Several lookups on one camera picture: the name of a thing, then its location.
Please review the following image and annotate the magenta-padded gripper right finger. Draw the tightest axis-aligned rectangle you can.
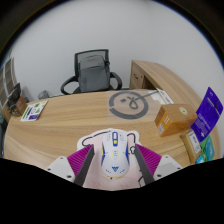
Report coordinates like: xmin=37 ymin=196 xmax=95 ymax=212
xmin=133 ymin=143 xmax=184 ymax=185

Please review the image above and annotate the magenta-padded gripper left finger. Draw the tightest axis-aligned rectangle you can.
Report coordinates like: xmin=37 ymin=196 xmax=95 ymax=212
xmin=45 ymin=144 xmax=96 ymax=187

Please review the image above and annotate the white computer mouse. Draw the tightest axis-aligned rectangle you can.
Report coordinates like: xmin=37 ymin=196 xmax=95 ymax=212
xmin=100 ymin=129 xmax=130 ymax=178

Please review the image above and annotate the tan box with white label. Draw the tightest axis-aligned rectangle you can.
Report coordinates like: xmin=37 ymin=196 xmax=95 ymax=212
xmin=180 ymin=129 xmax=203 ymax=164

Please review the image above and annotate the green and blue package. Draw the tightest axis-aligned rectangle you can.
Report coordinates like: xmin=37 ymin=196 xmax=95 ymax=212
xmin=196 ymin=134 xmax=216 ymax=164

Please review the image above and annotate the small orange-brown box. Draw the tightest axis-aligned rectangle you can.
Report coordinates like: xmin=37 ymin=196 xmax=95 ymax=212
xmin=154 ymin=103 xmax=198 ymax=138

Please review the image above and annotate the purple card package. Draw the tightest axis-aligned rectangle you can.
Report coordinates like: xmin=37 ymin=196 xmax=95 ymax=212
xmin=190 ymin=87 xmax=224 ymax=143

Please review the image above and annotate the black box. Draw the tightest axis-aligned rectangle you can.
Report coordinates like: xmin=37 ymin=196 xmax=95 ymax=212
xmin=6 ymin=83 xmax=22 ymax=104

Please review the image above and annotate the wooden side desk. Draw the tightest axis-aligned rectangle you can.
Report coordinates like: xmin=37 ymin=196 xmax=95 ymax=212
xmin=129 ymin=59 xmax=214 ymax=111

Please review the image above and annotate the grey bag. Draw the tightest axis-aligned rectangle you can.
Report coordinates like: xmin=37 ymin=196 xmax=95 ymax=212
xmin=77 ymin=54 xmax=111 ymax=93

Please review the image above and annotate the wooden shelf cabinet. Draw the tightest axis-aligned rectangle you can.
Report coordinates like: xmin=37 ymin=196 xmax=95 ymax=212
xmin=0 ymin=57 xmax=18 ymax=111

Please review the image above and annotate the black mesh office chair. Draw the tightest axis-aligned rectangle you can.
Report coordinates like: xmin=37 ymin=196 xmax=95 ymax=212
xmin=60 ymin=48 xmax=123 ymax=96

